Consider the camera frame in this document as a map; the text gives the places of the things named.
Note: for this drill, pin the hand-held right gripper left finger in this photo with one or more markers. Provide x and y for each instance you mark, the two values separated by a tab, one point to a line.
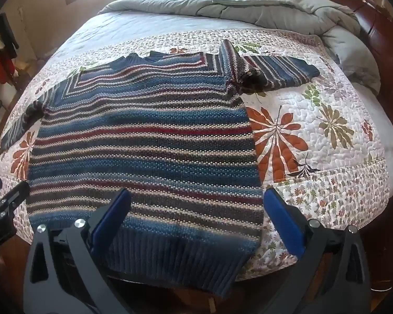
115	216

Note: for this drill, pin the floral quilted bedspread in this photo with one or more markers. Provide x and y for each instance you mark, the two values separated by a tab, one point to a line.
301	144

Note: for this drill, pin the black hanging garment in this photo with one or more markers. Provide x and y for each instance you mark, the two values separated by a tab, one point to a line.
6	34

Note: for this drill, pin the red hanging garment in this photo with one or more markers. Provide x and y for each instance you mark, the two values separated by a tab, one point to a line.
1	68

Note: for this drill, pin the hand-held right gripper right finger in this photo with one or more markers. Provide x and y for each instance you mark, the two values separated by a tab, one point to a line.
283	217

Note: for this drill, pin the grey comforter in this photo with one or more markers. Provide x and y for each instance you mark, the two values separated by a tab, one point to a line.
268	9

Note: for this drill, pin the striped knit sweater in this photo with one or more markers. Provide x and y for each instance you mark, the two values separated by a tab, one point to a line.
144	144

